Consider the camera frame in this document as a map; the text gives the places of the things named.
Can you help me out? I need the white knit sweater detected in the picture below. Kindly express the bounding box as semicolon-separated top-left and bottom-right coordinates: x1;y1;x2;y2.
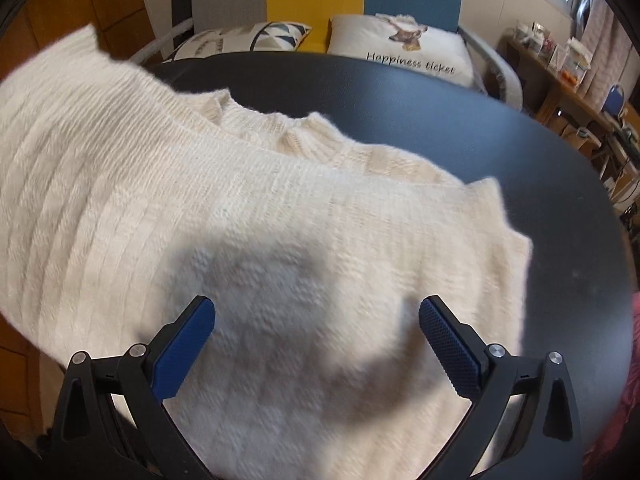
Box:
0;24;535;480

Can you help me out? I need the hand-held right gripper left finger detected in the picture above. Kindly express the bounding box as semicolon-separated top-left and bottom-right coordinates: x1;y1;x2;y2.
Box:
47;295;217;480

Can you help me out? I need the white deer print pillow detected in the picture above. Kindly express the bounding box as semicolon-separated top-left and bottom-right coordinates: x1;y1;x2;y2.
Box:
326;12;475;88

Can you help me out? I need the brown paper bag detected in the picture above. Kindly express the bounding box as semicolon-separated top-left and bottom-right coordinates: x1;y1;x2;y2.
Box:
557;115;603;158

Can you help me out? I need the white metal stool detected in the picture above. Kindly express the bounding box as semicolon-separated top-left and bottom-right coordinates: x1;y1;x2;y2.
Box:
597;125;640;211

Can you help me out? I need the triangle patterned pillow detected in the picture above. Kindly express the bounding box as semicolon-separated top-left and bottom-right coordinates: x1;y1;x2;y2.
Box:
170;21;313;61

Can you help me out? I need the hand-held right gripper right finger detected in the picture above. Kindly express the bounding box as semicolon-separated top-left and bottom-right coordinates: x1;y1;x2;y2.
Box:
417;295;583;480

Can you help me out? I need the pink patterned curtain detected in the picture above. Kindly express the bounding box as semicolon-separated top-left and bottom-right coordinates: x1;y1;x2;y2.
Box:
575;0;640;121

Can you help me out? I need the wooden desk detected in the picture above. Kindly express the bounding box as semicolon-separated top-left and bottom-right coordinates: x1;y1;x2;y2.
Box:
500;37;640;171

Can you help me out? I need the pink quilt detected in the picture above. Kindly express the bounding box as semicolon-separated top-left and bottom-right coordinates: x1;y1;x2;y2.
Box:
582;290;640;480

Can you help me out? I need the blue folding chair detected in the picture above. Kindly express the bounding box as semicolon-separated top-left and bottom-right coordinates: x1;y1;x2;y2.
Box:
601;84;626;118

